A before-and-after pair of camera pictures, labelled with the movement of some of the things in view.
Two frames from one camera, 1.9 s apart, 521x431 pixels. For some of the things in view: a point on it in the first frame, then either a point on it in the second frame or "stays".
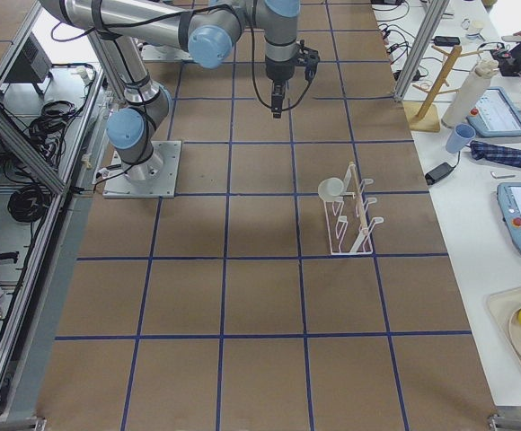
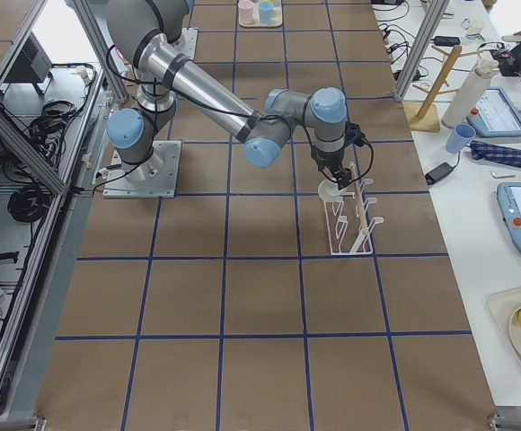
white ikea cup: (331, 189) stays
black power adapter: (440, 171) stays
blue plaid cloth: (501, 154) stays
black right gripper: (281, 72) to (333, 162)
